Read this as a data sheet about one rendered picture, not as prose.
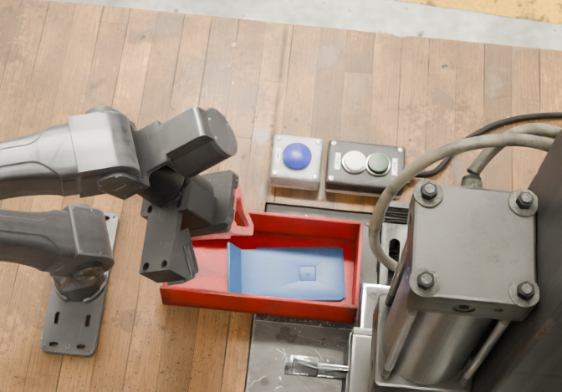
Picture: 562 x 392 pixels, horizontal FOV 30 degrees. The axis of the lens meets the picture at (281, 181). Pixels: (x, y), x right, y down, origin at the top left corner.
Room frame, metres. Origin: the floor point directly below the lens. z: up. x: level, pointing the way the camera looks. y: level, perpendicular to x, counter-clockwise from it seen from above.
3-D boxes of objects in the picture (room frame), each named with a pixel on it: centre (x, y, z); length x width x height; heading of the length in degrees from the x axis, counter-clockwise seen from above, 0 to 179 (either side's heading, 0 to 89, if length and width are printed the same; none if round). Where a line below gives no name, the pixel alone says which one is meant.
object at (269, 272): (0.51, -0.01, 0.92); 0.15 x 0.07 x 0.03; 95
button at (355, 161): (0.67, -0.10, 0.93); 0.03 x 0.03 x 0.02
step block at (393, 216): (0.55, -0.15, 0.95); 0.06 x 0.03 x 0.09; 178
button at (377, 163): (0.66, -0.13, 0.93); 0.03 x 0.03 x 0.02
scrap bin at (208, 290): (0.51, 0.02, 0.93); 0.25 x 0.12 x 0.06; 88
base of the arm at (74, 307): (0.48, 0.25, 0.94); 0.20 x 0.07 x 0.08; 178
